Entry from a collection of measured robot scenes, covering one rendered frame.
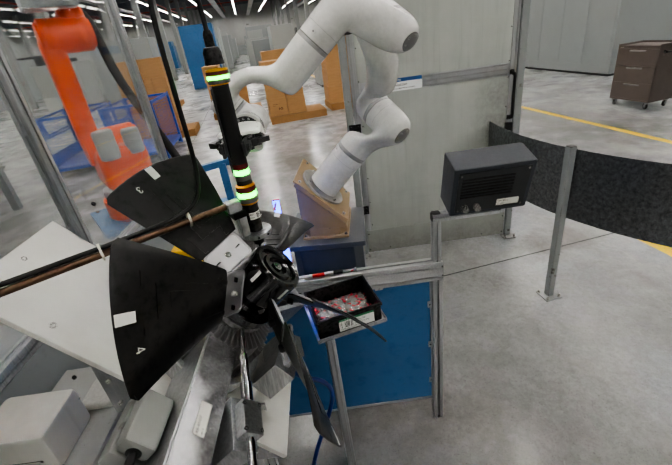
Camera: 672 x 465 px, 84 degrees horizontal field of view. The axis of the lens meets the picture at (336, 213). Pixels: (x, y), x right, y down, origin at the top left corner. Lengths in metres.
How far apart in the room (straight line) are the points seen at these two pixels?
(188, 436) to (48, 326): 0.33
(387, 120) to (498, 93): 1.64
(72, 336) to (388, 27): 0.95
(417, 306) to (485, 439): 0.71
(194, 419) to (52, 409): 0.50
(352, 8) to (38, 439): 1.17
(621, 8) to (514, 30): 7.42
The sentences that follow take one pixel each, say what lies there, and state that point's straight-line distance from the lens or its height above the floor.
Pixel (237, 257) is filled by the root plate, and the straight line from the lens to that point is 0.87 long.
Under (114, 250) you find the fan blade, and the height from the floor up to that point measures 1.42.
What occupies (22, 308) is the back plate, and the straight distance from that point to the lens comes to 0.88.
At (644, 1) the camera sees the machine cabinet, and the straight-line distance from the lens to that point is 10.61.
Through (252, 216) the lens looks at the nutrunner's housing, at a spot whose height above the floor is 1.31.
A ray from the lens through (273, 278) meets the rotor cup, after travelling 0.78.
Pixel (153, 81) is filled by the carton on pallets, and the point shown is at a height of 1.17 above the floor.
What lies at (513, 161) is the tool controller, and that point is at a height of 1.23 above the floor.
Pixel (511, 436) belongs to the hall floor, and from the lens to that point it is 2.03.
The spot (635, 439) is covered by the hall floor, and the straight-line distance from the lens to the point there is 2.19.
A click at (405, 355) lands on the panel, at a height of 0.40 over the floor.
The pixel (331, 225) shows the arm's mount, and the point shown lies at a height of 0.99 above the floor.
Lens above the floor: 1.67
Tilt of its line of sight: 26 degrees down
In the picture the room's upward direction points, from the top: 8 degrees counter-clockwise
